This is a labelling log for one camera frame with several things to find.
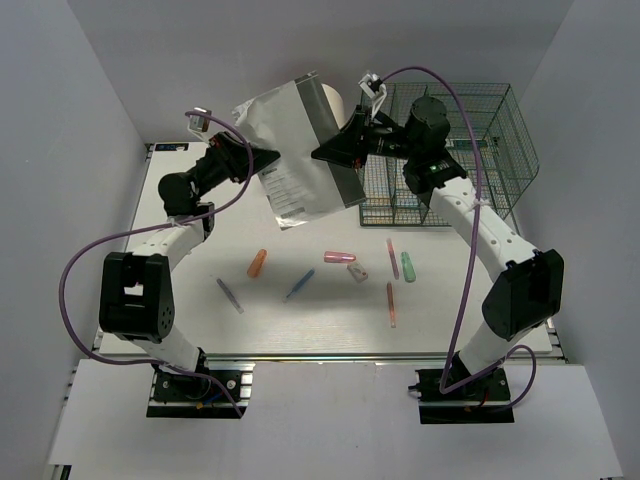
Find green wire mesh organizer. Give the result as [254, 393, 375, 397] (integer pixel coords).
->
[359, 81, 539, 227]

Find white paper booklet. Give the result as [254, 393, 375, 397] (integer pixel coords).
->
[232, 71, 366, 230]

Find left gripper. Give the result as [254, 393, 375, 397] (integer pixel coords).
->
[189, 133, 282, 198]

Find pink highlighter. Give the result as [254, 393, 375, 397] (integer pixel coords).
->
[323, 251, 356, 264]

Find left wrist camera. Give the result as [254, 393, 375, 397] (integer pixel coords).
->
[185, 107, 211, 137]

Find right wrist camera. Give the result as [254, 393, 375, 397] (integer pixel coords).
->
[358, 71, 387, 117]

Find round drawer storage box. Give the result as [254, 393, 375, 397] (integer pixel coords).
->
[320, 83, 346, 133]

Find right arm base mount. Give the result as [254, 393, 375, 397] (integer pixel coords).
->
[408, 368, 514, 425]

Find black label sticker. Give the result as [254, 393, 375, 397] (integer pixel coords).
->
[154, 143, 189, 152]

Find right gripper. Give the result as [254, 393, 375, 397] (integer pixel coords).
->
[312, 105, 420, 169]

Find purple pen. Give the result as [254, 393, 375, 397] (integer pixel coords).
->
[216, 278, 244, 314]

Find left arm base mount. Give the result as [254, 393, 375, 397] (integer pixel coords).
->
[146, 367, 253, 419]

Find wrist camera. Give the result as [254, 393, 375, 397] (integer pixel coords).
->
[358, 71, 387, 117]
[185, 107, 211, 137]

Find orange highlighter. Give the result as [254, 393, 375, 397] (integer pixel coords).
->
[247, 249, 268, 278]

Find white eraser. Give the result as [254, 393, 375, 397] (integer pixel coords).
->
[346, 261, 368, 283]

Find orange pen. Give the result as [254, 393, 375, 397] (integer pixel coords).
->
[386, 281, 397, 328]

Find green highlighter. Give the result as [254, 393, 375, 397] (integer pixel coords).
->
[401, 251, 417, 283]

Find pink pen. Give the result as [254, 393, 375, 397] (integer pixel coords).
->
[386, 238, 400, 280]

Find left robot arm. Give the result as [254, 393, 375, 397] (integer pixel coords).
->
[99, 133, 280, 399]

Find blue pen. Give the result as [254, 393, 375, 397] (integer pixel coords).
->
[283, 268, 315, 303]

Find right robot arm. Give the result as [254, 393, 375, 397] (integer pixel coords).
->
[311, 95, 564, 399]

